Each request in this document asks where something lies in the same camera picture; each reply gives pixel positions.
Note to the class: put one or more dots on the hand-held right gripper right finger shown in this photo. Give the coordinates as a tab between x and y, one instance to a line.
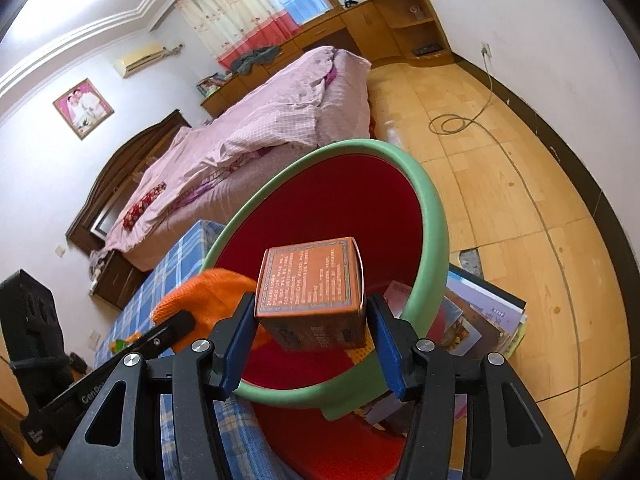
387	355

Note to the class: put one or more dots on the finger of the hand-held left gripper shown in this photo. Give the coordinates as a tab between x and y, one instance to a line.
170	332

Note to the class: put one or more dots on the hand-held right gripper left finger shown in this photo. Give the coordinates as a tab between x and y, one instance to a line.
237	350

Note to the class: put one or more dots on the orange knitted cloth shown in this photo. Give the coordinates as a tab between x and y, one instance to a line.
210	295

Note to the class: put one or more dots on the orange printed cardboard box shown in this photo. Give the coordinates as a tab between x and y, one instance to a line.
310	280

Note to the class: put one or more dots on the green rimmed red bin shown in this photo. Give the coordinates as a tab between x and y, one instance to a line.
340	195

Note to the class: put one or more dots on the blue plaid tablecloth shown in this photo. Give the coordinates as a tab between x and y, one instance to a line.
170	265

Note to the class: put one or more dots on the dark wooden nightstand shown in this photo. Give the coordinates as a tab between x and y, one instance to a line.
120	280

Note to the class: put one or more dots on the clutter on nightstand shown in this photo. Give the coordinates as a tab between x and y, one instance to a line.
97	265

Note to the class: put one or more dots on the pile of books and magazines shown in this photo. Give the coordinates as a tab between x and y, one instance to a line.
485	310

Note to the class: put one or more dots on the black boxy device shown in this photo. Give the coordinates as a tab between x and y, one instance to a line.
25	310

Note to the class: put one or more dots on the red floral pillow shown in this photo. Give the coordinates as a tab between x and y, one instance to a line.
142	207

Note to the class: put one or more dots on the dark wooden headboard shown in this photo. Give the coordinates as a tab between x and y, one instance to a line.
125	160

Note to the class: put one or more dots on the pink blanket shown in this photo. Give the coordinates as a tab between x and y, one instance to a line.
260	120

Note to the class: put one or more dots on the books on cabinet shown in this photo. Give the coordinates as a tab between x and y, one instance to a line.
212	85

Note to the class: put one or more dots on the bed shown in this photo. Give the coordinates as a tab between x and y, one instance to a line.
345	105

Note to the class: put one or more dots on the grey clothing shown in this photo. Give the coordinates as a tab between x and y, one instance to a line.
255	57

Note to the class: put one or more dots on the black item on shelf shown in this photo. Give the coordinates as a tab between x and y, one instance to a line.
427	50

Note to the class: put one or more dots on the floral curtain with red hem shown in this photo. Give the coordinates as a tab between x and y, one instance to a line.
230	10

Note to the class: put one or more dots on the wooden corner shelf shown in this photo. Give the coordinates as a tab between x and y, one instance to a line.
395	25

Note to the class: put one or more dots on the long wooden cabinet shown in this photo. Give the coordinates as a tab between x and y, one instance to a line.
320	30

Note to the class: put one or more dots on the small black item on cabinet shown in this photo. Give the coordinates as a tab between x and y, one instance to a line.
351	2

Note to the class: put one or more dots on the framed wall picture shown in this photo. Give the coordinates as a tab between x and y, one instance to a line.
82	108

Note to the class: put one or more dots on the wall air conditioner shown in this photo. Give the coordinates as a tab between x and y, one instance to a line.
140	59

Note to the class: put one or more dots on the white wall socket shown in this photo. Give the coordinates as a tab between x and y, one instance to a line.
485	50

